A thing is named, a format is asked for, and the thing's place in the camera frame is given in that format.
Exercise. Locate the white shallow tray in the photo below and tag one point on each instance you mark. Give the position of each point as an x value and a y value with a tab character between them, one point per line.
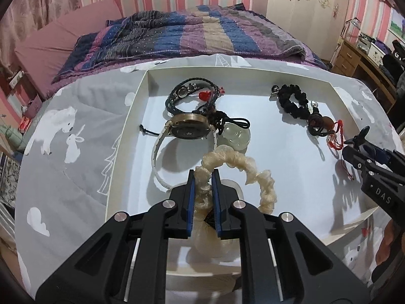
237	164

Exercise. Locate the silver desk lamp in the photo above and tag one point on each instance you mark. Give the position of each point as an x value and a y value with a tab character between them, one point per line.
350	31

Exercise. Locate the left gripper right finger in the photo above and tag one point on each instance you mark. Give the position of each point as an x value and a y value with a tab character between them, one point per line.
282	261

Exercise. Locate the white wardrobe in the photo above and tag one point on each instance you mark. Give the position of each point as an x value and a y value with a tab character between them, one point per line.
317	23

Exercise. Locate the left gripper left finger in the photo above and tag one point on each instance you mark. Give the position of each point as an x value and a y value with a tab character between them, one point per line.
125	260

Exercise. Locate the person right hand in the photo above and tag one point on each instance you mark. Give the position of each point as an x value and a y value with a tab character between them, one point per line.
390	255

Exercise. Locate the finger tips of the right gripper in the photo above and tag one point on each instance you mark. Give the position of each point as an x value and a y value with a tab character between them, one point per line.
366	156

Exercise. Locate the striped multicolour quilt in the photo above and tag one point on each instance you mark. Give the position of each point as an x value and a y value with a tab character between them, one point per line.
202	30

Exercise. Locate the pale jade pendant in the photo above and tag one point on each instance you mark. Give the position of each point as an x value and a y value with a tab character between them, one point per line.
236	137

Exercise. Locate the pink headboard cushion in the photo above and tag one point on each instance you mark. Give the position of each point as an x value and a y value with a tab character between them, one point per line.
44	52

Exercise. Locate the wooden desk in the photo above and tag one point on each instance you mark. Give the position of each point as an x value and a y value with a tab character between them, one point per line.
354	63

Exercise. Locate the pink patterned curtain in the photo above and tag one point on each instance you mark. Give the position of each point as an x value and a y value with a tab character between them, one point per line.
23	18

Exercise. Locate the grey polar bear bedsheet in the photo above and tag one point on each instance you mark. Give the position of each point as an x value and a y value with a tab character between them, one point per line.
96	162

